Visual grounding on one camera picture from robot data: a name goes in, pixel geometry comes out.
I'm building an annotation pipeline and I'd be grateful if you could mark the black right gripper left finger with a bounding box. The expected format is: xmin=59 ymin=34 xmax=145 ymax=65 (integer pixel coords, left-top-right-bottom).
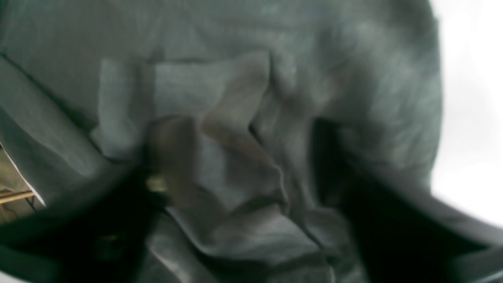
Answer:
xmin=1 ymin=116 xmax=196 ymax=283

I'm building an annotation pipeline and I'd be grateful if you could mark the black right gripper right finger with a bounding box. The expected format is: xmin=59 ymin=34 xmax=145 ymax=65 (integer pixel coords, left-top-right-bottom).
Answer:
xmin=311 ymin=118 xmax=503 ymax=283

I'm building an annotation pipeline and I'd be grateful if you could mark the dark grey T-shirt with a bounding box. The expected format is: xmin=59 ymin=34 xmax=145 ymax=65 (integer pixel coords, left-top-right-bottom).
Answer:
xmin=1 ymin=0 xmax=442 ymax=283

